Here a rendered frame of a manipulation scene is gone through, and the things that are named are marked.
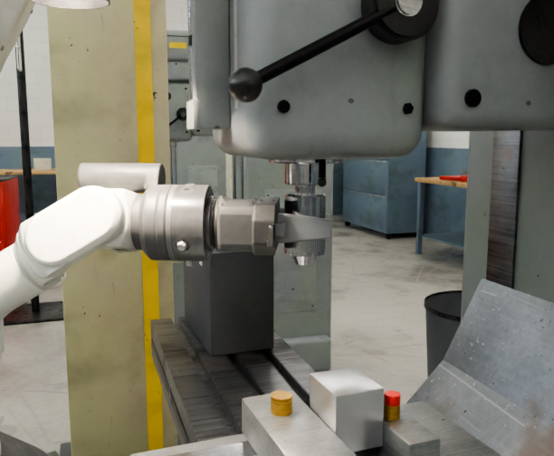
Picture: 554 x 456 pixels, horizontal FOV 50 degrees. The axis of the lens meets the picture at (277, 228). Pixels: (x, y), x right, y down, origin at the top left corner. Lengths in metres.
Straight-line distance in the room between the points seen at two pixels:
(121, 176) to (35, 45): 9.05
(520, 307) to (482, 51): 0.43
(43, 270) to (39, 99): 9.00
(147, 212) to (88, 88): 1.72
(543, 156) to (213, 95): 0.49
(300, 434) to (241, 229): 0.22
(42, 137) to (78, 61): 7.31
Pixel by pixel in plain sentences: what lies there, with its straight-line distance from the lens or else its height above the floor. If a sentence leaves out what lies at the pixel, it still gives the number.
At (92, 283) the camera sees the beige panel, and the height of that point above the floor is 0.78.
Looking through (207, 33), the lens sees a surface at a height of 1.44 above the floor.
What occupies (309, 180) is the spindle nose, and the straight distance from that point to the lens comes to 0.66.
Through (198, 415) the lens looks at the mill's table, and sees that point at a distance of 0.89.
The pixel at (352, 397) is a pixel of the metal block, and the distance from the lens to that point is 0.59.
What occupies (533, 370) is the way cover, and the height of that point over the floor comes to 1.02.
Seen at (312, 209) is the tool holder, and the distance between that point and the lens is 0.66.
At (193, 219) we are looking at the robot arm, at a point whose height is 1.24.
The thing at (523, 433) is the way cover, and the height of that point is 0.96.
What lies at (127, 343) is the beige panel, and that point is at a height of 0.52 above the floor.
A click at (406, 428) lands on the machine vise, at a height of 1.06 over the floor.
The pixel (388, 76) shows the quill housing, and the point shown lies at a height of 1.39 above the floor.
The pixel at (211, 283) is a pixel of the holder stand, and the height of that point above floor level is 1.08.
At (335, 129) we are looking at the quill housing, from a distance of 0.59.
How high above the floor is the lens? 1.33
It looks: 9 degrees down
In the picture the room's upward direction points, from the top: straight up
